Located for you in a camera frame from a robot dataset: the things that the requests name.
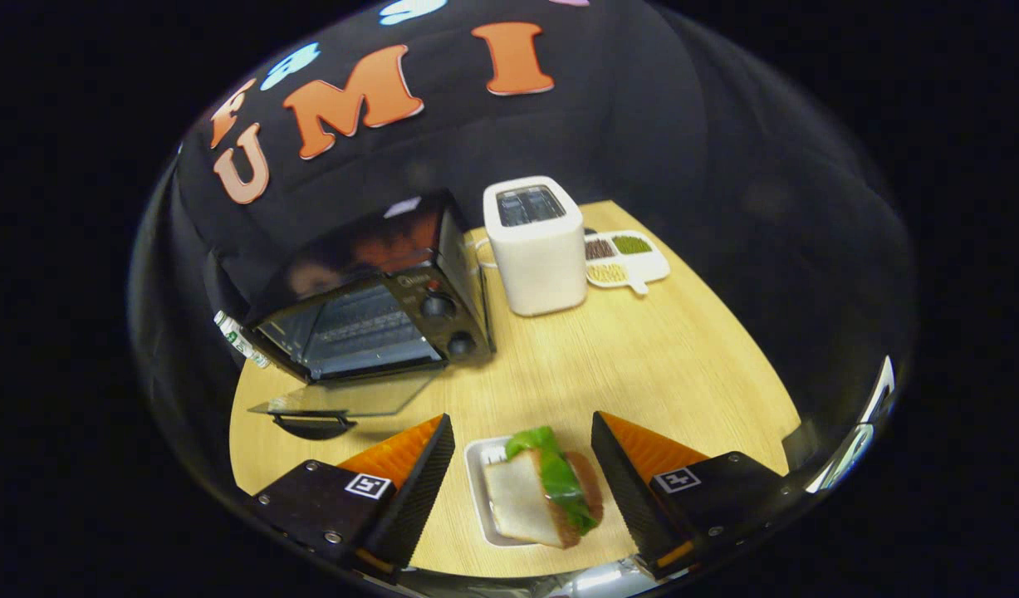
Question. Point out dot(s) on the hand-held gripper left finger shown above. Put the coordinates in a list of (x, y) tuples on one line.
[(418, 498)]

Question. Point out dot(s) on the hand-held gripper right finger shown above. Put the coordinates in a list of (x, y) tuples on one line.
[(629, 498)]

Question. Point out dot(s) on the lettuce sandwich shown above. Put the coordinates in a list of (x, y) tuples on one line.
[(521, 498)]

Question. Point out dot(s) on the black toaster oven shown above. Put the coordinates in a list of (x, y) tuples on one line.
[(368, 332)]

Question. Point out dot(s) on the white pop-up toaster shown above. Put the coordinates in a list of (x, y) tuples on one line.
[(538, 266)]

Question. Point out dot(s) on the white plastic tray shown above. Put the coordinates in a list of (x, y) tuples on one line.
[(476, 482)]

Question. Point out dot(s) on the white divided bean dish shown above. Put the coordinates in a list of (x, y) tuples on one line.
[(654, 266)]

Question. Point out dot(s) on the white green-label drink bottle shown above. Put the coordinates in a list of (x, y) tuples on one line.
[(239, 339)]

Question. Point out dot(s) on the black backdrop cloth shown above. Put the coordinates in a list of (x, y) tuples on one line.
[(683, 124)]

